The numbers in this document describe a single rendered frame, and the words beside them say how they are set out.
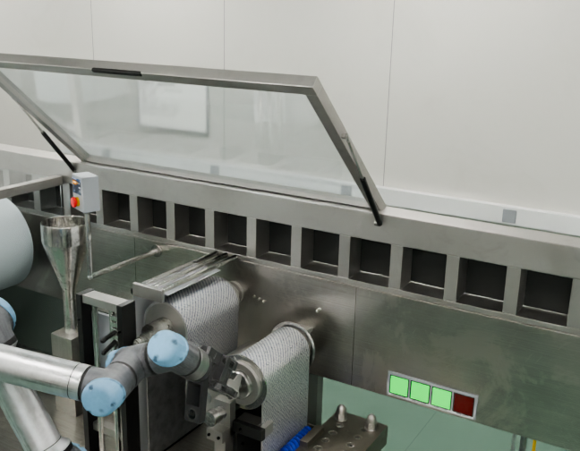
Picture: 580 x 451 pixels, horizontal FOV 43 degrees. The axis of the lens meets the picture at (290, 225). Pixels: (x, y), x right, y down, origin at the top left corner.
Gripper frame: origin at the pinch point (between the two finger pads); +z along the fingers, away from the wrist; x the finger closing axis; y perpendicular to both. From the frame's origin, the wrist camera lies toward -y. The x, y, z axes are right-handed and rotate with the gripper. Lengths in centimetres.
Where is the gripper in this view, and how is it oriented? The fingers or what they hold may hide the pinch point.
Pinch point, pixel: (231, 395)
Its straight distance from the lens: 190.4
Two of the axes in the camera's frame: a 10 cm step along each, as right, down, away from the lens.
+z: 3.8, 4.4, 8.2
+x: -8.6, -1.6, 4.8
